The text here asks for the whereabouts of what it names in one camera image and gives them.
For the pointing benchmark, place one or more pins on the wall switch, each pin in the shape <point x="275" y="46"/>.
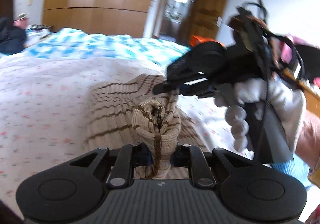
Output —
<point x="30" y="2"/>

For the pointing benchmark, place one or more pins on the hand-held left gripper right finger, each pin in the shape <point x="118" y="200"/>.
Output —
<point x="176" y="159"/>

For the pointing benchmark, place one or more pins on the blue white patterned quilt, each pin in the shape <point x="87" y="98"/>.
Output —
<point x="100" y="44"/>

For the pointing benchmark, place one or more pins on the pink cloth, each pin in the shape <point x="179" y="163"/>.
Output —
<point x="285" y="49"/>

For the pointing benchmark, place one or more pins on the pink cup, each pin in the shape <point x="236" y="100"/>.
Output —
<point x="21" y="21"/>

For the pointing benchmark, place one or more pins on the person's right hand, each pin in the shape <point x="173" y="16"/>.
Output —
<point x="287" y="104"/>

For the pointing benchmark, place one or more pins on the white cherry print bedsheet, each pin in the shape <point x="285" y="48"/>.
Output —
<point x="37" y="101"/>

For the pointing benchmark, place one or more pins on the beige brown striped knit sweater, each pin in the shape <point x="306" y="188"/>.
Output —
<point x="112" y="104"/>

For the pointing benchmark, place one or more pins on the blue knit cloth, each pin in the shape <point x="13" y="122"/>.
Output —
<point x="290" y="172"/>

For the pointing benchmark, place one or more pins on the wooden furniture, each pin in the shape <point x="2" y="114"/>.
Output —
<point x="305" y="90"/>

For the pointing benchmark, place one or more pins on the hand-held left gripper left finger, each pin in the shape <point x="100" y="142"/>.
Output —
<point x="140" y="155"/>

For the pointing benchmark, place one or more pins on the wooden door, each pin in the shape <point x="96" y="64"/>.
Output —
<point x="212" y="4"/>

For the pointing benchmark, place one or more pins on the dark navy clothing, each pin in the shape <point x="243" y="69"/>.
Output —
<point x="11" y="37"/>

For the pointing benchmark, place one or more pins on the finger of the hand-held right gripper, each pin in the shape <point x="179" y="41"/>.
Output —
<point x="167" y="87"/>
<point x="200" y="91"/>

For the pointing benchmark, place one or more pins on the black white small cloth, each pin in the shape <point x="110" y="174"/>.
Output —
<point x="40" y="28"/>

